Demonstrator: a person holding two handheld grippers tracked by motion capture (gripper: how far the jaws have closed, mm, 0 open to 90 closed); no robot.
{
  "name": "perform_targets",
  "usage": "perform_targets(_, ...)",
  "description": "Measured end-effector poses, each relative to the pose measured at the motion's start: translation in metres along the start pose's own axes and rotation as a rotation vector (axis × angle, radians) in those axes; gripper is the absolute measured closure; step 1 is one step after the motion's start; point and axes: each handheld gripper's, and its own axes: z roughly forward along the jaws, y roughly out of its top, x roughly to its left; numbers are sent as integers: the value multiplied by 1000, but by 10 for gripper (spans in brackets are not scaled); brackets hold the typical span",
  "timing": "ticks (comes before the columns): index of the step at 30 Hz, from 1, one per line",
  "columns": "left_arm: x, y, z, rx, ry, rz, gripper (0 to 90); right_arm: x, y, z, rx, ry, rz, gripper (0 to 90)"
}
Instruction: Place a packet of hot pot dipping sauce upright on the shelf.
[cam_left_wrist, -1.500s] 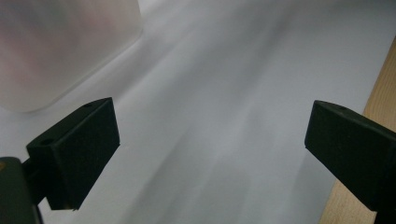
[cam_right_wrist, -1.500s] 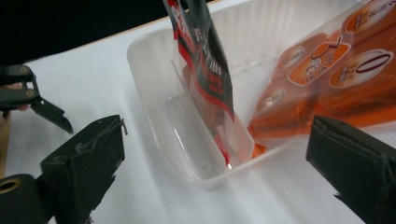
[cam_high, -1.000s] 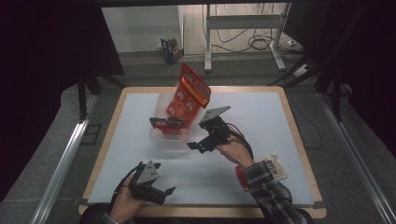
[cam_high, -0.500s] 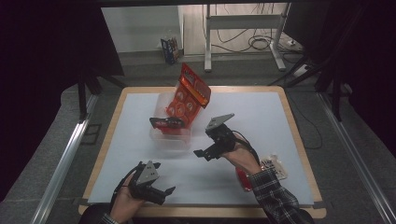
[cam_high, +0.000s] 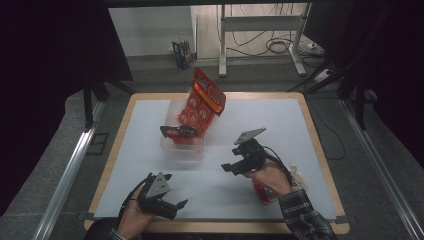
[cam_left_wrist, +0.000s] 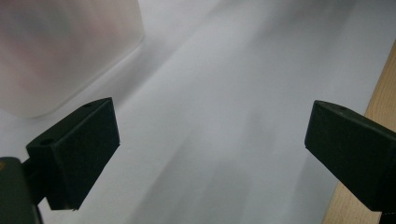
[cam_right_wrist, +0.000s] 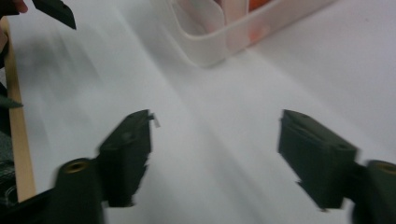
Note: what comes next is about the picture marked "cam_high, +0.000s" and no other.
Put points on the aluminium rail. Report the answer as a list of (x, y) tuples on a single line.
[(380, 163), (66, 176)]

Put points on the black stand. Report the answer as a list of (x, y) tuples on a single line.
[(359, 110), (87, 106)]

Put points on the blue paper bag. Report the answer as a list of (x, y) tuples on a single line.
[(181, 55)]

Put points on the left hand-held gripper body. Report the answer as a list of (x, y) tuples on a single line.
[(158, 190)]

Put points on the dark tape strip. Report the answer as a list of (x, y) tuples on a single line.
[(86, 216), (340, 219)]

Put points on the clear plastic container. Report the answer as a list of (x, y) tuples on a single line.
[(181, 150)]

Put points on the dark floor plate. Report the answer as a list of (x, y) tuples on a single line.
[(97, 144)]

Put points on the white metal desk frame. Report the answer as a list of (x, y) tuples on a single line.
[(263, 23)]

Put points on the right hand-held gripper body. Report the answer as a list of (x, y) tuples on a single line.
[(251, 151)]

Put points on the white table mat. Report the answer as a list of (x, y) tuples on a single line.
[(143, 140)]

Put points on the red and black snack packet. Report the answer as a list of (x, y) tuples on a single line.
[(178, 131)]

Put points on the red clear snack packet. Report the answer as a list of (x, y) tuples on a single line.
[(263, 195)]

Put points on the black curtain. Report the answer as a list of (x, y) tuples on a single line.
[(400, 66), (40, 83)]

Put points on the large orange snack packet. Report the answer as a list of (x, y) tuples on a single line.
[(200, 106)]

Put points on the person's left hand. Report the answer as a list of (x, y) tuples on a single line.
[(133, 220)]

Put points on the person's right hand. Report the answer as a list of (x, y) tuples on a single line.
[(271, 180)]

